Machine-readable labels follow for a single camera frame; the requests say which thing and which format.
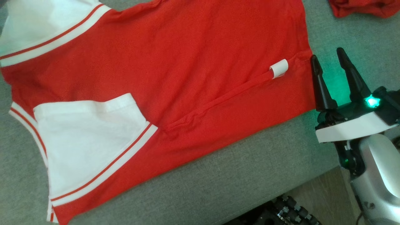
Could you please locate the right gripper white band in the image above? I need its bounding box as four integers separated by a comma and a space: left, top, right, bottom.
310, 47, 400, 143

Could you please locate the red and white garment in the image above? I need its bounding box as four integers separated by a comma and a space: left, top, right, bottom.
328, 0, 400, 18

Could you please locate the red jersey with number 23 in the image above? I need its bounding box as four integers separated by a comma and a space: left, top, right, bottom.
0, 0, 317, 225

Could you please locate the grey fabric sofa seat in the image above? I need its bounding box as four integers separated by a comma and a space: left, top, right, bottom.
0, 0, 400, 225

